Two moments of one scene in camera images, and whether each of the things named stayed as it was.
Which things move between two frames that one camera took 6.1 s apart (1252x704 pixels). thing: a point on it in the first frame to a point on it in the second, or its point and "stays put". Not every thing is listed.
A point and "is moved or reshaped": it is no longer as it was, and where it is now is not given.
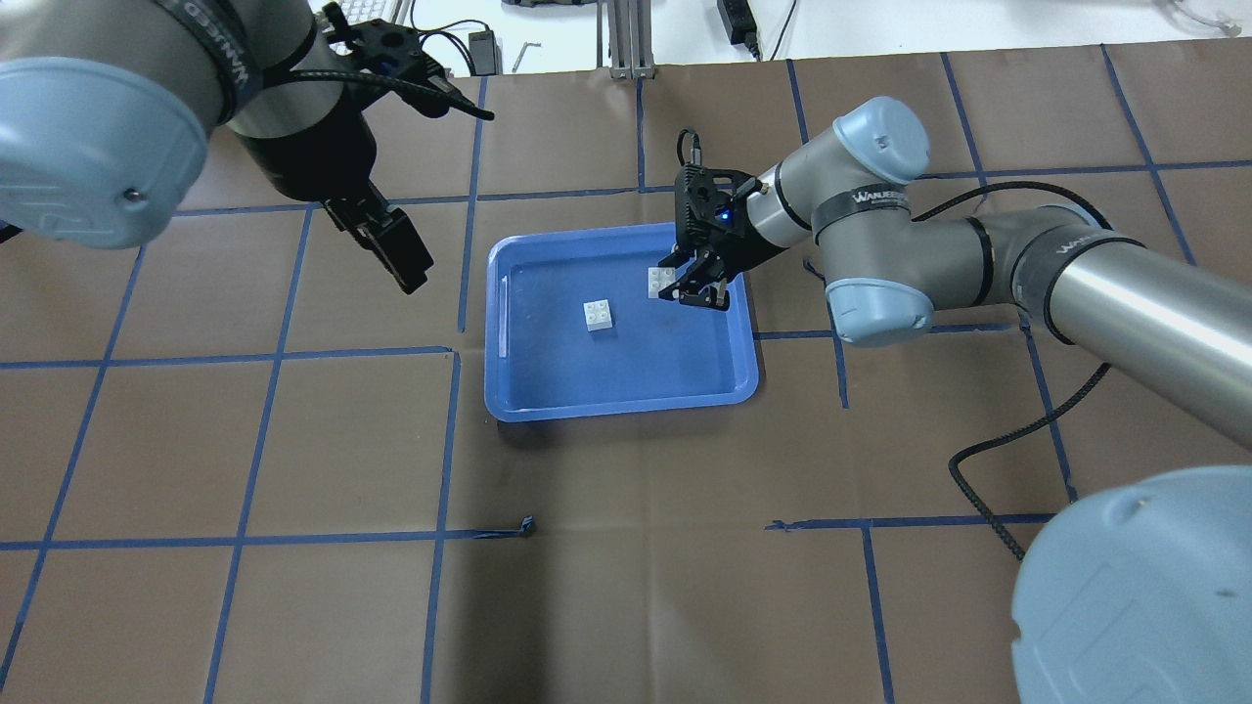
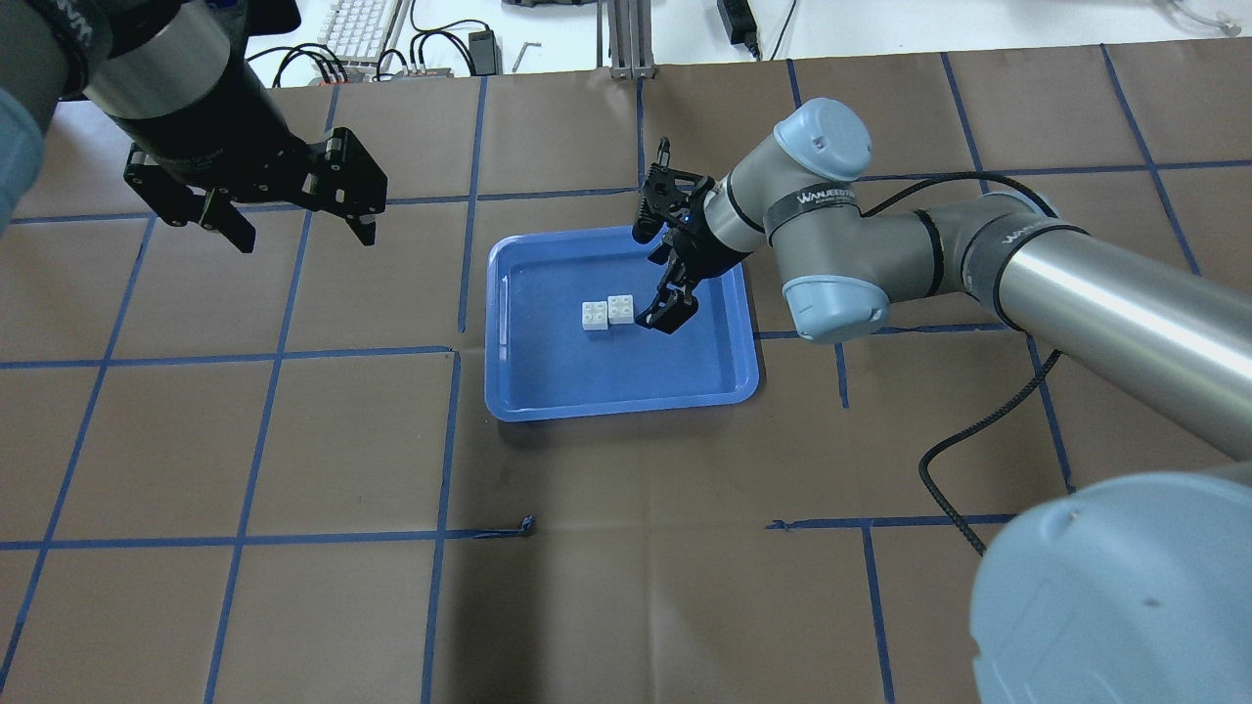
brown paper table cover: x=237 y=466 stays put
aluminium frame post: x=631 y=39 stays put
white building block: x=658 y=278 is moved or reshaped
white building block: x=598 y=315 stays put
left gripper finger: x=391 y=235 to x=221 y=215
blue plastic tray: x=569 y=329 stays put
